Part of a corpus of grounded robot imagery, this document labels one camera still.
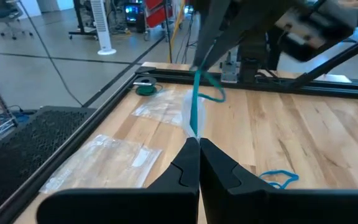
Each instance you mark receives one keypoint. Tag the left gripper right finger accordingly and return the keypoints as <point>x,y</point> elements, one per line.
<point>244,205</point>

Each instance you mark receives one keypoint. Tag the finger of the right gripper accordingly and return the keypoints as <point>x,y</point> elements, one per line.
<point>238,25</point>
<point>211,25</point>

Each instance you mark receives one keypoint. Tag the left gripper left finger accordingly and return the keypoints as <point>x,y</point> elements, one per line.
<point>166,205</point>

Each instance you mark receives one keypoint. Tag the clear plastic zip bag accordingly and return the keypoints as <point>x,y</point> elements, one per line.
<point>104,161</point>
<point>160,107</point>
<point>201,118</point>

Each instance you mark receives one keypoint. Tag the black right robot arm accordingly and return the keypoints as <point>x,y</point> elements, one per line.
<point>249,62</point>

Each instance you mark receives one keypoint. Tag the red tool cart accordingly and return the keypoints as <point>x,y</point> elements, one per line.
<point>155,14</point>

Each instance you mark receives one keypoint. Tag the black computer with lights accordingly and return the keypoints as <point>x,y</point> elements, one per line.
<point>132,14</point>

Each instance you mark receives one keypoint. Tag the white tower fan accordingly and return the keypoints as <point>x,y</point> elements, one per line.
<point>101,25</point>

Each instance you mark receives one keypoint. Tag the black rolling stand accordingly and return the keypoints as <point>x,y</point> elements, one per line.
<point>79,18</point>

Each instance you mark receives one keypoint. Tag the black perforated metal box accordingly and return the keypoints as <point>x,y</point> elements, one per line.
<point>26,149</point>

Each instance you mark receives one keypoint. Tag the black office chair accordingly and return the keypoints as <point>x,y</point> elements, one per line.
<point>2,12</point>

